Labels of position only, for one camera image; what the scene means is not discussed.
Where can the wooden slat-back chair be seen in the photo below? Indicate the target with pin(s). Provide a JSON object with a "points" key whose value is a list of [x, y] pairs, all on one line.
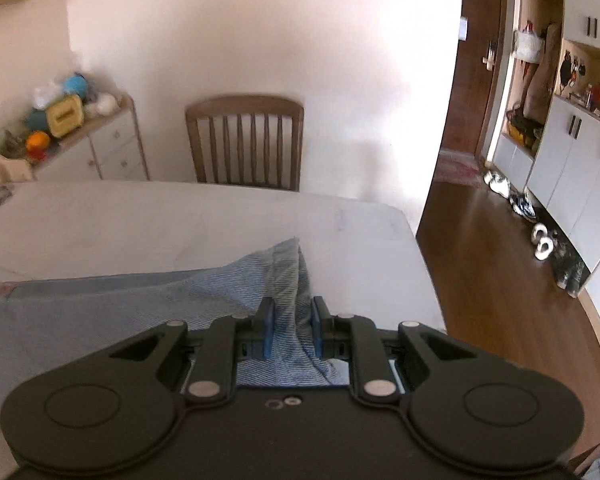
{"points": [[245, 135]]}

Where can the white hanging bag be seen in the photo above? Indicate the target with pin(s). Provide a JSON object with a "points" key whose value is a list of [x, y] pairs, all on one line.
{"points": [[527, 45]]}

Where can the pair of white sneakers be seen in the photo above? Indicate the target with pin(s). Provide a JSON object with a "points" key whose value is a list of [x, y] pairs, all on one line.
{"points": [[498, 183]]}

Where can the beige toy animal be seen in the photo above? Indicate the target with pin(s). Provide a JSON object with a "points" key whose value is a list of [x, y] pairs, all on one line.
{"points": [[7, 168]]}

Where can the pair of white slippers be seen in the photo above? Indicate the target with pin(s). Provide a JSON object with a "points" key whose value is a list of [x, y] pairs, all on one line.
{"points": [[543, 243]]}

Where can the pair of blue sneakers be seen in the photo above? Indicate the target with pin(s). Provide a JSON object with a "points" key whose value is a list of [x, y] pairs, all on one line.
{"points": [[523, 206]]}

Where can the white plush toy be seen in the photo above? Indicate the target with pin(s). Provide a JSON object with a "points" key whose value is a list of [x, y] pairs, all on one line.
{"points": [[104, 104]]}

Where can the white wall cabinet unit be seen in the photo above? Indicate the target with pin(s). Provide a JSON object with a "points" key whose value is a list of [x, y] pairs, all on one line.
{"points": [[570, 160]]}

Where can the blue round toy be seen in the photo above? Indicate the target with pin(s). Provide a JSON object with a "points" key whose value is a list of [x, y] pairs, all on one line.
{"points": [[76, 85]]}

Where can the pink door mat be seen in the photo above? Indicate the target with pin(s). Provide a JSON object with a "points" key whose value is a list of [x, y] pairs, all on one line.
{"points": [[455, 168]]}

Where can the white drawer cabinet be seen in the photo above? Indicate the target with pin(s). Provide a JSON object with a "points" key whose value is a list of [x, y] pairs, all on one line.
{"points": [[107, 145]]}

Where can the yellow bag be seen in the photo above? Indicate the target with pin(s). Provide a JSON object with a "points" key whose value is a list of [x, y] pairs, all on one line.
{"points": [[518, 131]]}

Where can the pair of dark shoes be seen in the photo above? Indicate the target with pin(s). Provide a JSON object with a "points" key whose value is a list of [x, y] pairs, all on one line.
{"points": [[569, 270]]}

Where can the clear plastic bag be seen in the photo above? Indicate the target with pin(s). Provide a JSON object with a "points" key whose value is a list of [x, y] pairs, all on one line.
{"points": [[47, 93]]}

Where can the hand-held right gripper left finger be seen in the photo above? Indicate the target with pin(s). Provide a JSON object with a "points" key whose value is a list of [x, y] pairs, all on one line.
{"points": [[268, 329]]}

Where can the brown wooden door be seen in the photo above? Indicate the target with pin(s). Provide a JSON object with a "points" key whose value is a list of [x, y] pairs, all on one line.
{"points": [[472, 60]]}

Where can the white wall switch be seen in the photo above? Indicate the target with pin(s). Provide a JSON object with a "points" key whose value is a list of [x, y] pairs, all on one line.
{"points": [[463, 28]]}

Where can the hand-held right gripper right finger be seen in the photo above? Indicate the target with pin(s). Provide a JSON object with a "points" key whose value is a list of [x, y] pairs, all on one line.
{"points": [[316, 329]]}

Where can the yellow box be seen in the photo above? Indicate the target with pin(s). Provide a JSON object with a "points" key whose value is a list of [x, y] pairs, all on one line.
{"points": [[66, 115]]}

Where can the brown hanging coat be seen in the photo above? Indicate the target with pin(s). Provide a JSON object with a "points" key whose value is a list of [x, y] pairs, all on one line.
{"points": [[539, 80]]}

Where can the orange round toy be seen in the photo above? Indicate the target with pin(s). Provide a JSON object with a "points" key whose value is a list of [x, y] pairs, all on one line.
{"points": [[37, 142]]}

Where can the blue striped garment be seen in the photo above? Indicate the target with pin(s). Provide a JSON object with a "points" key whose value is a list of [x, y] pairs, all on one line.
{"points": [[130, 305]]}

